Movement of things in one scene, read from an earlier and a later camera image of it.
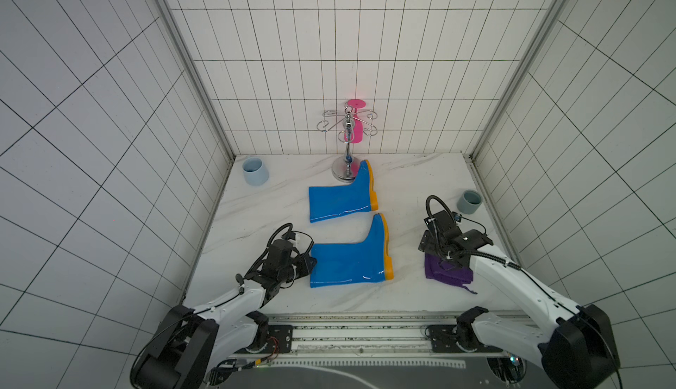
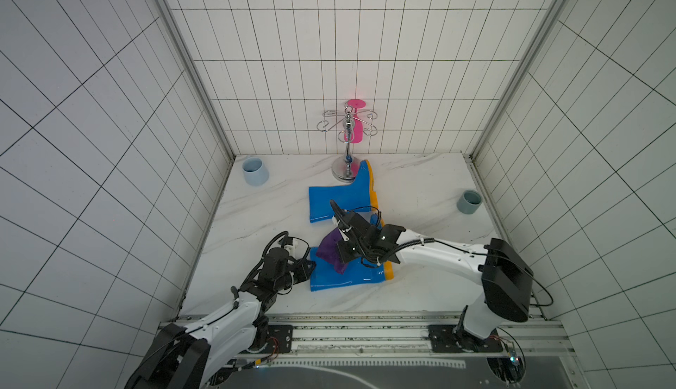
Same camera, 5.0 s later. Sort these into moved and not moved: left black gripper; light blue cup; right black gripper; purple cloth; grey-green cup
Moved: purple cloth; right black gripper
Not moved: left black gripper; light blue cup; grey-green cup
